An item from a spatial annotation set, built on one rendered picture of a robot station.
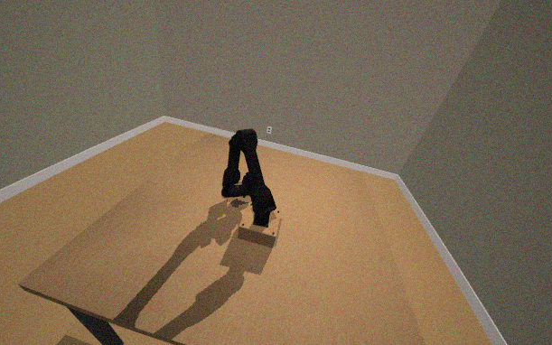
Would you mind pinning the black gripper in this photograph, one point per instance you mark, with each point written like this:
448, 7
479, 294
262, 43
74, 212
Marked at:
246, 190

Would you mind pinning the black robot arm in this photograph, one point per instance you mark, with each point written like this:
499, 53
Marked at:
261, 197

